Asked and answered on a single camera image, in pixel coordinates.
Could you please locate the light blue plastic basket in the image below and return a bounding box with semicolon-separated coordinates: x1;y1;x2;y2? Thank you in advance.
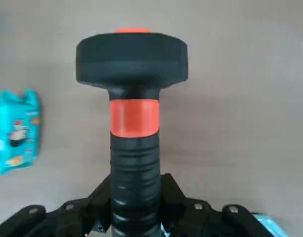
252;212;289;237

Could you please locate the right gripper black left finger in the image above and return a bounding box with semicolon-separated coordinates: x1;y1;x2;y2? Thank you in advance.
0;175;112;237

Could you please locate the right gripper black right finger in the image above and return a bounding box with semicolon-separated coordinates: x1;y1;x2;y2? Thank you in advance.
160;172;269;237

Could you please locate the teal potato chips packet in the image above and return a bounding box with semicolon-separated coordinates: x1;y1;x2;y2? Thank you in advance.
0;89;42;176

